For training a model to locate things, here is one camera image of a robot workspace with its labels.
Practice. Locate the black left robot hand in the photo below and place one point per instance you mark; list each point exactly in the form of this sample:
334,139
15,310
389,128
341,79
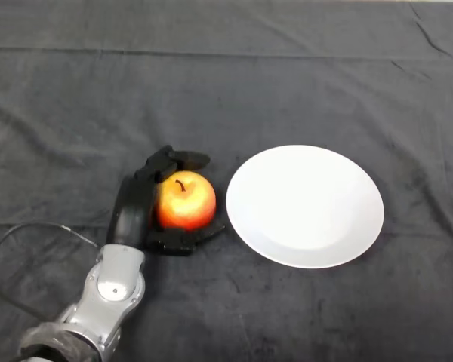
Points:
130,215

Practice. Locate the red yellow apple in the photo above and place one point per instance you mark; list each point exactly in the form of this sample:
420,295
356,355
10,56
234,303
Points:
187,205

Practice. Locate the white round plate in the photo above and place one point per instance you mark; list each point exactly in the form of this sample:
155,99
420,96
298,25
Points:
306,207

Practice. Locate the dark grey cloth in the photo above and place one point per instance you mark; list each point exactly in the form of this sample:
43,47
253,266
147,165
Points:
287,75

